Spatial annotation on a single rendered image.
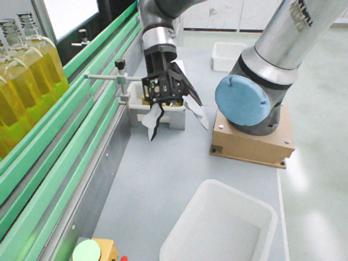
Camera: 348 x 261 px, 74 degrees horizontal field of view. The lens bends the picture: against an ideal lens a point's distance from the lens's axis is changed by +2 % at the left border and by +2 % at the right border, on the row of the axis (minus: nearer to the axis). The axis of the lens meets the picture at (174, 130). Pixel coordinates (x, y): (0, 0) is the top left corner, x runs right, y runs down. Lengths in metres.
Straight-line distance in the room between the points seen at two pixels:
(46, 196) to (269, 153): 0.55
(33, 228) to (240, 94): 0.41
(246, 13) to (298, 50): 3.92
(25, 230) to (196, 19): 4.11
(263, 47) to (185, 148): 0.41
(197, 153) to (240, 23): 3.78
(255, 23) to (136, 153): 3.89
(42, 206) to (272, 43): 0.45
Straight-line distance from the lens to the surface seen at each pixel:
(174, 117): 0.77
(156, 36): 0.54
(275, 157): 0.71
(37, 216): 0.42
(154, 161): 0.70
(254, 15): 4.38
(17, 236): 0.40
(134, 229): 0.58
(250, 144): 0.68
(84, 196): 0.51
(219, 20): 4.32
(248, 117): 0.48
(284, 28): 0.43
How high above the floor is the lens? 1.26
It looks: 40 degrees down
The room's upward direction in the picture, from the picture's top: straight up
